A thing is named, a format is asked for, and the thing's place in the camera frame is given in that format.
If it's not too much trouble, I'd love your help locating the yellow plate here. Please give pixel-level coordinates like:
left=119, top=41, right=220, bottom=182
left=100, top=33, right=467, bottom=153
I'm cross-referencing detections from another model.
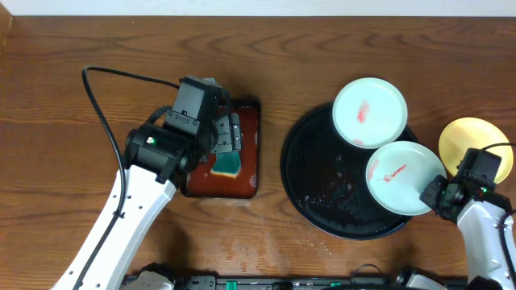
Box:
left=438, top=117, right=509, bottom=176

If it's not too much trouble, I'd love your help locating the green yellow sponge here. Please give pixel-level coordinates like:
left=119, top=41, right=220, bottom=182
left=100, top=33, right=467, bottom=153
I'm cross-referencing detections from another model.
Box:
left=210, top=151, right=242, bottom=178

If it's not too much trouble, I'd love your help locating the pale green plate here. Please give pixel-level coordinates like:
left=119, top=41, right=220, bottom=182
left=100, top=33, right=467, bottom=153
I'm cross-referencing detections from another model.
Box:
left=331, top=77, right=408, bottom=149
left=365, top=141, right=446, bottom=216

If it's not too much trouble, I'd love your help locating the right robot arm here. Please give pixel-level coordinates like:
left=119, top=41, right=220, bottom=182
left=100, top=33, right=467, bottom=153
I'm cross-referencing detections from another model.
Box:
left=419, top=147, right=515, bottom=289

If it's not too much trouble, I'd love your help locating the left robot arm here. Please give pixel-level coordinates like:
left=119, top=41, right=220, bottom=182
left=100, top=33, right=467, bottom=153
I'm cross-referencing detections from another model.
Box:
left=54, top=76, right=242, bottom=289

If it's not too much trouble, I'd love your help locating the rectangular black red tray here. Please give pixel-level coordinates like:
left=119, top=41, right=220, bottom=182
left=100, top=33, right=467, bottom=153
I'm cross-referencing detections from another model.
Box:
left=181, top=99, right=261, bottom=199

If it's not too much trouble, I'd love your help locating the round black tray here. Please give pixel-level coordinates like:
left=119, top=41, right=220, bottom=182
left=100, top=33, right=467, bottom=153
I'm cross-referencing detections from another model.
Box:
left=280, top=103, right=411, bottom=240

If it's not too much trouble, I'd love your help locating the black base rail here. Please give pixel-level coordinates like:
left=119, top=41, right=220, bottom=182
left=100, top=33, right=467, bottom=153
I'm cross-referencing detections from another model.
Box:
left=120, top=263, right=468, bottom=290

